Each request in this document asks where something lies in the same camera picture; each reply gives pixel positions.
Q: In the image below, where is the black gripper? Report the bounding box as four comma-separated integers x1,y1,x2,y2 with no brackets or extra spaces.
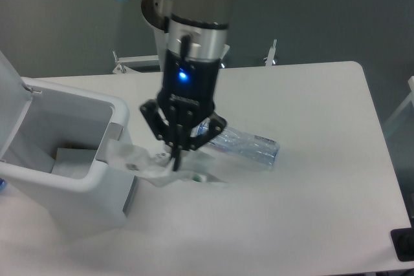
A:
140,50,226,171

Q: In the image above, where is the clear plastic water bottle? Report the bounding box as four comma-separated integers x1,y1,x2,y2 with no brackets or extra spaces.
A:
207,126,280,171

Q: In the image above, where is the clear plastic packaging bag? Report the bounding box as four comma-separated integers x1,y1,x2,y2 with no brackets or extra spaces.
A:
104,139,230,187

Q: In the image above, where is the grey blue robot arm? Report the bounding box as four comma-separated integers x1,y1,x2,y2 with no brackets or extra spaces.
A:
140,0,233,170

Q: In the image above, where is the white trash can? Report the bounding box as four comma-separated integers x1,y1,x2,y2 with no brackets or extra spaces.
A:
1,57,137,227

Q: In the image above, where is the blue object at left edge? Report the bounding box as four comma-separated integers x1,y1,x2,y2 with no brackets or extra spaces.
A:
0,178,6,193

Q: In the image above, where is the black clamp at table edge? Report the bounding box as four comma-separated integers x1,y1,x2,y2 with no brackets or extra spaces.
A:
391,228,413,262

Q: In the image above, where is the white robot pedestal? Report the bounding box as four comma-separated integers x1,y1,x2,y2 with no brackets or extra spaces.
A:
141,0,173,72

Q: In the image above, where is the white pedestal base frame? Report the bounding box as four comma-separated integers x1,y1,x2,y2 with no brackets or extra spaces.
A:
112,39,278,74

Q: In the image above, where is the white frame at right edge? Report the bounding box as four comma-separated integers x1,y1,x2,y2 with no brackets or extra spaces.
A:
383,76,413,139

